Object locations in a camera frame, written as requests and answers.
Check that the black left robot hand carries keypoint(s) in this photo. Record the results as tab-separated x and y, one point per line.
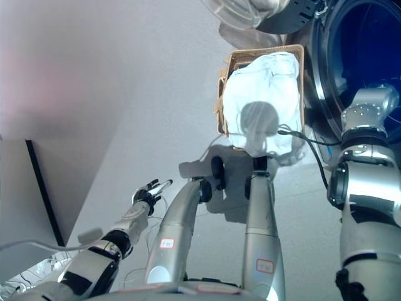
144	195

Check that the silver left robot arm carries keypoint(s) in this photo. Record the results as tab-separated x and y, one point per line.
94	266

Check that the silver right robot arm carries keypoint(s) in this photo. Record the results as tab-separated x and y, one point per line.
366	219

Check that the woven wicker laundry basket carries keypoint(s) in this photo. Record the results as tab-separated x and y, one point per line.
300	78

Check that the grey front-load washing machine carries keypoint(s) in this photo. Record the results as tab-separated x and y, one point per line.
308	62

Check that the black left robot foot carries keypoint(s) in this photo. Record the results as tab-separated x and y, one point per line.
217	169

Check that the grey robot torso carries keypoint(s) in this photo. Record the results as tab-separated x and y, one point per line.
188	292

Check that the silver right robot leg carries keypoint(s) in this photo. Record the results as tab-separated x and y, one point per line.
260	235

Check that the white garment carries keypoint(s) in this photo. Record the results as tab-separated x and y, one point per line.
260	84

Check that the round glass washer door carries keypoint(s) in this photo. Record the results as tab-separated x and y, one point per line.
282	23

